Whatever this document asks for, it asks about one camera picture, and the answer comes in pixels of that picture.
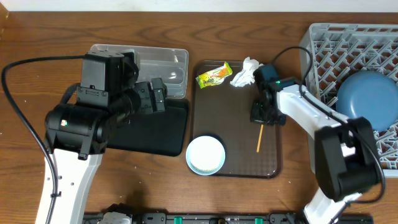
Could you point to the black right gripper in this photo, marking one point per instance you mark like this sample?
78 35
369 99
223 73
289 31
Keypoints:
255 116

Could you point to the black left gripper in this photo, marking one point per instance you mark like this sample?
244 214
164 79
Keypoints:
144 91

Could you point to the wooden chopstick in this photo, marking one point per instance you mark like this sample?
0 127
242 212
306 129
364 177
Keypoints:
259 138

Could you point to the light blue rice bowl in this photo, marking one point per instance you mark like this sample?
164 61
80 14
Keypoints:
205 155

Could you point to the large blue bowl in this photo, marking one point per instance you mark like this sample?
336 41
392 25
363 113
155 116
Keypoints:
371 95

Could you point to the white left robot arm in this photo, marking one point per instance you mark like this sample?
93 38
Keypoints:
74 175

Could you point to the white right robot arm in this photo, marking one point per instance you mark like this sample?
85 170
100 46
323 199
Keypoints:
345 156

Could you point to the grey dishwasher rack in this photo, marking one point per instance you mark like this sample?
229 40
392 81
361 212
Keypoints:
341 50

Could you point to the crumpled white tissue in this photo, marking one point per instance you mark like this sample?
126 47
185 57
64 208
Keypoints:
245 76

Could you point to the dark brown serving tray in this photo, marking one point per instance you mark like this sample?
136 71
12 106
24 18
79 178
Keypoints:
223 112

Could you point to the green snack wrapper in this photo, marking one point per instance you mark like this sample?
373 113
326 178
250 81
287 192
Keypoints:
215 76

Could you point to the black plastic bin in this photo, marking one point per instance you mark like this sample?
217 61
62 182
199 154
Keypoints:
159 133

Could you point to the clear plastic bin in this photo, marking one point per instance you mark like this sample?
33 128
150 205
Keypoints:
169 64

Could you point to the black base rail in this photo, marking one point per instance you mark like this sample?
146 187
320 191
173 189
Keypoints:
122 213

